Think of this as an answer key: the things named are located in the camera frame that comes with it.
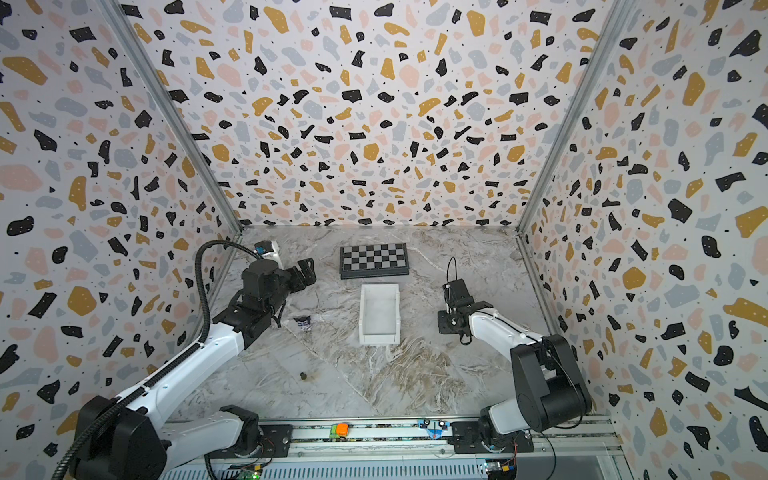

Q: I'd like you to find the black checkered chess board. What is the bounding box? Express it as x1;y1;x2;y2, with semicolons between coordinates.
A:
339;243;410;280

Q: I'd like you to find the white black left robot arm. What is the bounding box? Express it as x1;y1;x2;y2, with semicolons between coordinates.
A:
53;258;316;479

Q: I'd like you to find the blue connector on rail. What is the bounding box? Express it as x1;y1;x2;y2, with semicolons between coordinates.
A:
418;419;451;439

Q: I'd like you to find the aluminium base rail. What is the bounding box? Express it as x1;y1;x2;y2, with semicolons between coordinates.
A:
165;416;632;479

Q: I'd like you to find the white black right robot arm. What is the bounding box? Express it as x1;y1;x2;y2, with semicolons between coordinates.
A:
437;279;592;451

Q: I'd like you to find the aluminium corner post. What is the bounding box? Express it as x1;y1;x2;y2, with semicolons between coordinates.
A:
516;0;637;236
95;0;243;233

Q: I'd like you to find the white plastic bin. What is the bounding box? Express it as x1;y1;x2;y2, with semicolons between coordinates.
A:
358;284;401;346

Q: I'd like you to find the aluminium corner post left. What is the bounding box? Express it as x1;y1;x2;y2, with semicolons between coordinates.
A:
95;0;243;233

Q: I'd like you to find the aluminium corner post right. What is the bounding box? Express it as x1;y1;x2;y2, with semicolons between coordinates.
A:
516;0;637;236

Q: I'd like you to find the black corrugated cable hose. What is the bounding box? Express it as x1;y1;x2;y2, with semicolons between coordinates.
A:
50;239;265;480

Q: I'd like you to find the orange green button block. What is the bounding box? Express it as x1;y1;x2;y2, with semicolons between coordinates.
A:
329;423;350;441

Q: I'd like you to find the small black wrapper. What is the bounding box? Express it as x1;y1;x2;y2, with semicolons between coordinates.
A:
293;315;312;332

